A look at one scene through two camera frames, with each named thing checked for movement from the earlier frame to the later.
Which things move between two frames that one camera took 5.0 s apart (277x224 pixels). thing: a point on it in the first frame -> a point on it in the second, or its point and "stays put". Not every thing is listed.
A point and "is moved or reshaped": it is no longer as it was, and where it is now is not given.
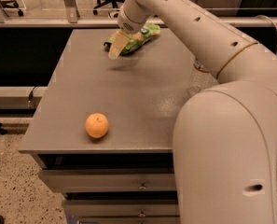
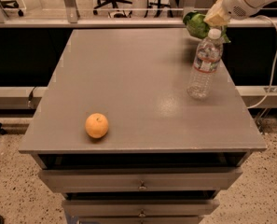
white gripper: [128, 24] -> [233, 4]
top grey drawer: [113, 180] stays put
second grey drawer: [121, 208] stays put
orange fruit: [96, 125] stays put
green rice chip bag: [135, 40] is moved or reshaped
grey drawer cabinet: [102, 134] stays put
